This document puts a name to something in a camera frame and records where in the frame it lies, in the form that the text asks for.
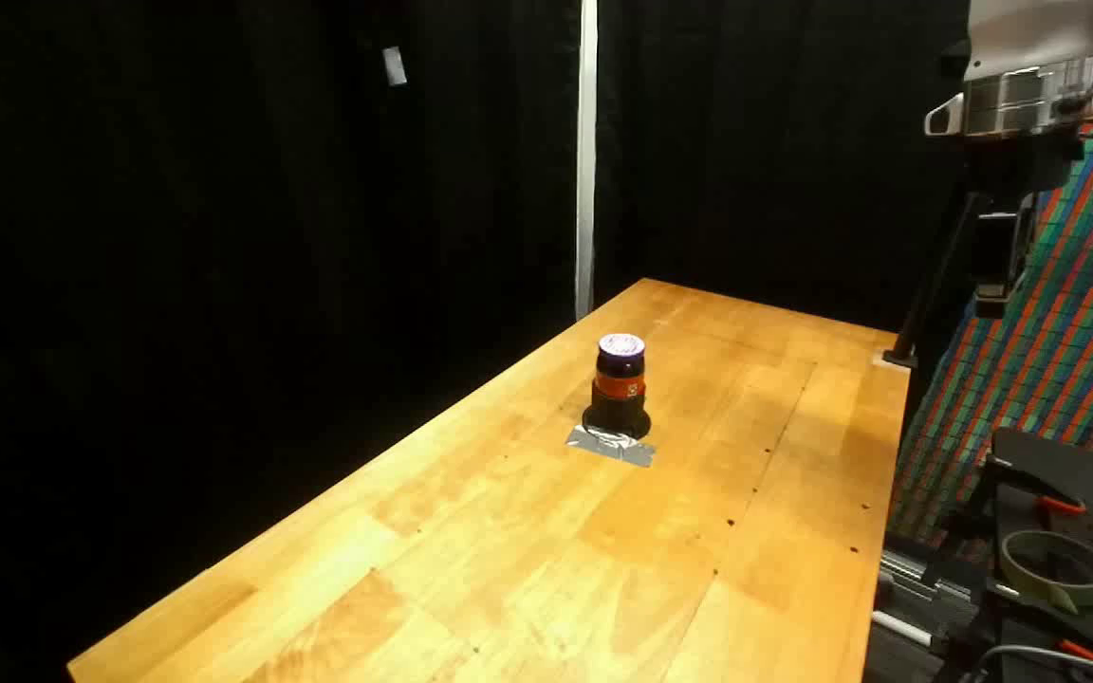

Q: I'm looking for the black camera stand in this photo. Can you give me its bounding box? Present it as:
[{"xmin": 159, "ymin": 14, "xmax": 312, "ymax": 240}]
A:
[{"xmin": 882, "ymin": 132, "xmax": 1086, "ymax": 366}]

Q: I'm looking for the colourful striped cloth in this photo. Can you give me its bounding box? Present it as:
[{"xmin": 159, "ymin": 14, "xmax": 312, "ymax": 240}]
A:
[{"xmin": 889, "ymin": 139, "xmax": 1093, "ymax": 540}]

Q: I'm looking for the small white tag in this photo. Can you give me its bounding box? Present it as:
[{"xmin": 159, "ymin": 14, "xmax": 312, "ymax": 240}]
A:
[{"xmin": 384, "ymin": 45, "xmax": 409, "ymax": 86}]

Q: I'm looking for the grey duct tape patch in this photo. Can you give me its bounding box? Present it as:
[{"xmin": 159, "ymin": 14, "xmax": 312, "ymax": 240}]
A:
[{"xmin": 569, "ymin": 426, "xmax": 657, "ymax": 468}]

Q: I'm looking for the masking tape roll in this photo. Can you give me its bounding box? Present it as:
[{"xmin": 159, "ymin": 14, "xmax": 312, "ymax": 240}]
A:
[{"xmin": 999, "ymin": 527, "xmax": 1093, "ymax": 616}]

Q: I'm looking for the dark upside-down cup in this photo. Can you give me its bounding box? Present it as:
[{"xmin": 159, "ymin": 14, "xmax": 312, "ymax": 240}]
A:
[{"xmin": 586, "ymin": 334, "xmax": 648, "ymax": 436}]

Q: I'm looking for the white vertical pole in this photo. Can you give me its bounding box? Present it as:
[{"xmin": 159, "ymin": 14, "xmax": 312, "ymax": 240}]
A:
[{"xmin": 571, "ymin": 0, "xmax": 598, "ymax": 317}]

